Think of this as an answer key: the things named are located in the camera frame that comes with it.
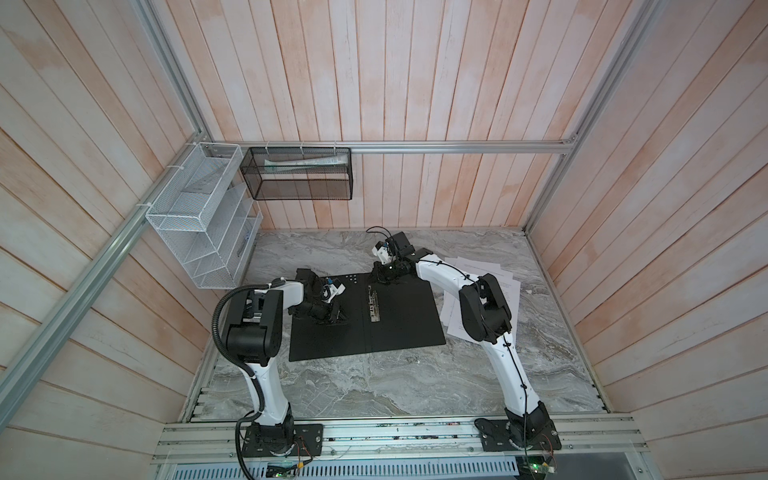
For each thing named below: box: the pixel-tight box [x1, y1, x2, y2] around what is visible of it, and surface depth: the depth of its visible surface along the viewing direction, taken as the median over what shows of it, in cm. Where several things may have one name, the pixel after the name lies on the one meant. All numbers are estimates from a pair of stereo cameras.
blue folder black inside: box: [289, 273, 446, 362], surface depth 95 cm
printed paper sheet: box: [447, 270, 521, 344], surface depth 64 cm
